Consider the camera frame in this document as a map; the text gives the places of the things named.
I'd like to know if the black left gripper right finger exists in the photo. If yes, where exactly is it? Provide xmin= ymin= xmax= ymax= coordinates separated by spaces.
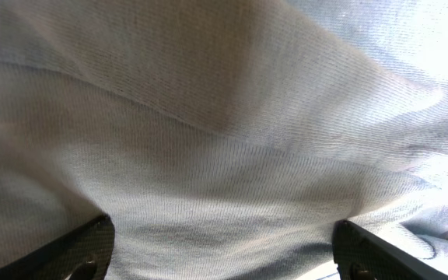
xmin=332 ymin=220 xmax=448 ymax=280

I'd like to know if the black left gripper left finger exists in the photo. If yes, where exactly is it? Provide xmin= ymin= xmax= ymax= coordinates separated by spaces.
xmin=0 ymin=215 xmax=115 ymax=280

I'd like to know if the light blue t-shirt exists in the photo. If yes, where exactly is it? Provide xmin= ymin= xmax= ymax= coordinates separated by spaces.
xmin=0 ymin=0 xmax=448 ymax=279

